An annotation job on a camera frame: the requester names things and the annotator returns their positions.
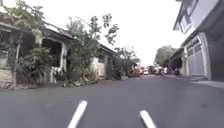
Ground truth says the green bush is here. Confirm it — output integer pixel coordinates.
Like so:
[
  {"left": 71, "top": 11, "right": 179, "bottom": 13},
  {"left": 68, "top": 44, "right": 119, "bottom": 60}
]
[{"left": 17, "top": 46, "right": 54, "bottom": 85}]

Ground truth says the old house with porch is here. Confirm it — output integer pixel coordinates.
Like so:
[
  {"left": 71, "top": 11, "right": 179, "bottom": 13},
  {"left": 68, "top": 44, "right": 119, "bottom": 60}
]
[{"left": 0, "top": 13, "right": 76, "bottom": 88}]

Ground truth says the grey building with white gate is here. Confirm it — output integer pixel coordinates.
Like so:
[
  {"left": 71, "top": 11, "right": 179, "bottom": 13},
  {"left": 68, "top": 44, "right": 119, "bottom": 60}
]
[{"left": 168, "top": 0, "right": 224, "bottom": 82}]

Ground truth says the low house with dark roof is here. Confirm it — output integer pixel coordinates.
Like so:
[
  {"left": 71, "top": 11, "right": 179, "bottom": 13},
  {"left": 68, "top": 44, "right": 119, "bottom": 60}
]
[{"left": 90, "top": 43, "right": 118, "bottom": 81}]

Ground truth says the robot's own part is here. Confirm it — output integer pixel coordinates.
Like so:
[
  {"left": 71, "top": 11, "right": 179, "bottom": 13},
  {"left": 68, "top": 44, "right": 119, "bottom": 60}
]
[
  {"left": 139, "top": 109, "right": 157, "bottom": 128},
  {"left": 67, "top": 100, "right": 89, "bottom": 128}
]

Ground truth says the pale concrete driveway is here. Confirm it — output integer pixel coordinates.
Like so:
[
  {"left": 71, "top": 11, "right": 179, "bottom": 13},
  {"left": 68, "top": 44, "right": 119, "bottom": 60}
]
[{"left": 191, "top": 79, "right": 224, "bottom": 90}]

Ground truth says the grey asphalt road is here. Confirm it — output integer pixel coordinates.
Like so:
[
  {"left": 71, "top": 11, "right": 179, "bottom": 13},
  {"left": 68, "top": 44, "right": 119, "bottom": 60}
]
[{"left": 0, "top": 74, "right": 224, "bottom": 128}]

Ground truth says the leafy green tree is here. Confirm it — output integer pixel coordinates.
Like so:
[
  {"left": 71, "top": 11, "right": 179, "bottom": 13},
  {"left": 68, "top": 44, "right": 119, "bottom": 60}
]
[{"left": 65, "top": 13, "right": 120, "bottom": 88}]

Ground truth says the round green tree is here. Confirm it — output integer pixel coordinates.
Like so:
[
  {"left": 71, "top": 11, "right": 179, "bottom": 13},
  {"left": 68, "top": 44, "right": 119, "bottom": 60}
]
[{"left": 154, "top": 45, "right": 178, "bottom": 68}]

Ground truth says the person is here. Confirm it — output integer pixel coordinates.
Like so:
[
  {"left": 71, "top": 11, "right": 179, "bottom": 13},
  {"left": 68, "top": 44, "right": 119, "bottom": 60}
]
[{"left": 173, "top": 67, "right": 181, "bottom": 78}]

